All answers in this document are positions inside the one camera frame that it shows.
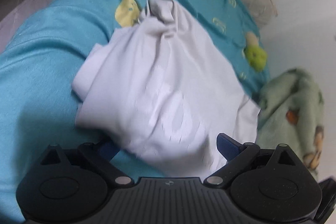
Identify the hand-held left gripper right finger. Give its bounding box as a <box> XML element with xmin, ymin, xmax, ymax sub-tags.
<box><xmin>203</xmin><ymin>132</ymin><xmax>302</xmax><ymax>186</ymax></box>

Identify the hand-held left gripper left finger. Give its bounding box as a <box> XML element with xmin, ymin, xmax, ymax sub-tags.
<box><xmin>39</xmin><ymin>139</ymin><xmax>134</xmax><ymax>186</ymax></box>

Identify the white shirt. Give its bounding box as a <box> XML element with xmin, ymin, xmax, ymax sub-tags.
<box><xmin>71</xmin><ymin>0</ymin><xmax>261</xmax><ymax>178</ymax></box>

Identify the green printed fleece blanket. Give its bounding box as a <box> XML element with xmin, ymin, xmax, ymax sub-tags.
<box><xmin>256</xmin><ymin>68</ymin><xmax>324</xmax><ymax>182</ymax></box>

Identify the green and beige plush toy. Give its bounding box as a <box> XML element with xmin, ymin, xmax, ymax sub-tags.
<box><xmin>243</xmin><ymin>32</ymin><xmax>268</xmax><ymax>72</ymax></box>

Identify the teal printed bed sheet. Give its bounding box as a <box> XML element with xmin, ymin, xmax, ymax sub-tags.
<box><xmin>0</xmin><ymin>0</ymin><xmax>271</xmax><ymax>224</ymax></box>

